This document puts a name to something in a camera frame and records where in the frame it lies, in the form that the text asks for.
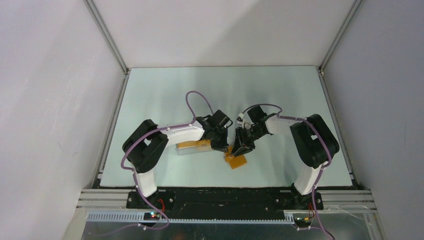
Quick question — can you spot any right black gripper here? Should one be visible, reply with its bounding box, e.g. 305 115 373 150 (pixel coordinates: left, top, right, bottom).
230 125 266 158

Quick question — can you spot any gold credit card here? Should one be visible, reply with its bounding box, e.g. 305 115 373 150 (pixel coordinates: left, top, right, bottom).
177 140 213 153

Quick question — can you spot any orange card holder wallet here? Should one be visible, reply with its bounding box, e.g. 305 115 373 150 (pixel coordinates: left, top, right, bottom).
224 146 247 170

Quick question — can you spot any clear plastic card box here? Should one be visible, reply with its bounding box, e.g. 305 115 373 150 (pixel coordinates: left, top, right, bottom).
174 139 216 157

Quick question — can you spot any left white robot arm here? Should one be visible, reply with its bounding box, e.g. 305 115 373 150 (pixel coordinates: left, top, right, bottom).
122 110 233 208

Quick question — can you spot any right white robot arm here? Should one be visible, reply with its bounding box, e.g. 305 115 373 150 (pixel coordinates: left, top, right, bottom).
230 103 340 209

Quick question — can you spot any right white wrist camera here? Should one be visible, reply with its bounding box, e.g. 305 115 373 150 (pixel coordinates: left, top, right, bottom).
236 112 247 128

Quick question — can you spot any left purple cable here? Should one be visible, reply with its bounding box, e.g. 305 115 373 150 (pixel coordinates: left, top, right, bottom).
120 90 216 231

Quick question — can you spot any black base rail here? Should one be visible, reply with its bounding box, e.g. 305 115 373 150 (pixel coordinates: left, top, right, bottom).
126 187 324 220

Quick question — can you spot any grey slotted cable duct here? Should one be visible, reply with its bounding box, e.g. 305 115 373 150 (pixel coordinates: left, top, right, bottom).
86 211 295 225

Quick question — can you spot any right aluminium frame post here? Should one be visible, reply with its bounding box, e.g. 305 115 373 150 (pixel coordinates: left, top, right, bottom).
317 0 364 188

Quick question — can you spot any aluminium frame post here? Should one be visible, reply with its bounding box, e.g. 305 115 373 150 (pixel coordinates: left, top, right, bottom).
84 0 130 183
317 0 364 188

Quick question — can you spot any left aluminium frame post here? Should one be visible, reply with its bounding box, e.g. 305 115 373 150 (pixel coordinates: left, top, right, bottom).
84 0 130 183

